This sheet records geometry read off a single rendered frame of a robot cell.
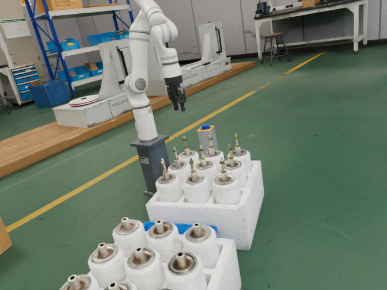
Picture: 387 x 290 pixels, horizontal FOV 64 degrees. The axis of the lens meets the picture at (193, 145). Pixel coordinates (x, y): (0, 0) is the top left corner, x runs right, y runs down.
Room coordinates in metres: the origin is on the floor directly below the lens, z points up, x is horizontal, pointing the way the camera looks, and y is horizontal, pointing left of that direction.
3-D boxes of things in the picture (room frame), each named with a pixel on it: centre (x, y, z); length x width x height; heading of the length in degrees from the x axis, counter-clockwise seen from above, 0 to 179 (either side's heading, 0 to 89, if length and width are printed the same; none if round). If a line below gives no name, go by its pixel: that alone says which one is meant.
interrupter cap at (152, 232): (0.77, 0.14, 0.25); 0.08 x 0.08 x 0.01
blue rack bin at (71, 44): (6.05, 1.99, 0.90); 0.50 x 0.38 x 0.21; 50
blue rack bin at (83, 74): (6.04, 1.97, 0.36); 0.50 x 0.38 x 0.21; 50
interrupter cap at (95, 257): (0.71, 0.30, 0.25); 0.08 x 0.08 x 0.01
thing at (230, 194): (1.01, -0.09, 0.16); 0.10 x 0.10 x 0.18
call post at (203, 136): (1.46, -0.07, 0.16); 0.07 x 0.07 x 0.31; 66
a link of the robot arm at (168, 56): (1.32, 0.04, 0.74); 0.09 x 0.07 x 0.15; 108
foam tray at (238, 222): (1.16, -0.03, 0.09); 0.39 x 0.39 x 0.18; 66
